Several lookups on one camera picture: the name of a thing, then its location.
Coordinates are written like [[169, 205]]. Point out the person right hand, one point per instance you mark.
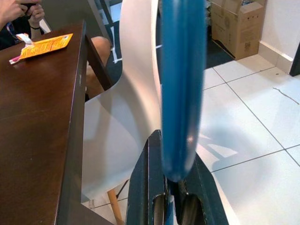
[[9, 9]]

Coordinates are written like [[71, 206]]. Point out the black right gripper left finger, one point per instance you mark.
[[143, 182]]

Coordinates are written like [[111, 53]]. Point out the blue plastic hanger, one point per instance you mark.
[[182, 82]]

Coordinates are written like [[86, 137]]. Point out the brown cardboard box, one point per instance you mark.
[[239, 28]]

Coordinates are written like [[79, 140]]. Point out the person left hand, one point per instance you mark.
[[36, 16]]

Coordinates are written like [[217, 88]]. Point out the person dark shirt torso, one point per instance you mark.
[[9, 39]]

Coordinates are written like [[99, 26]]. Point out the orange paper packet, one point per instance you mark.
[[47, 45]]

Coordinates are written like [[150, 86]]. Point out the person bare leg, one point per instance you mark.
[[99, 47]]

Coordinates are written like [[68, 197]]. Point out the dark brown wooden table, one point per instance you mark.
[[35, 117]]

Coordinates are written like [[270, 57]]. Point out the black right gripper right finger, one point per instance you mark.
[[201, 187]]

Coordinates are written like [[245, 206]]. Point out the white moulded chair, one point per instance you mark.
[[122, 131]]

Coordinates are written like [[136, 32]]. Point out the pink white wrapper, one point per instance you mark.
[[14, 60]]

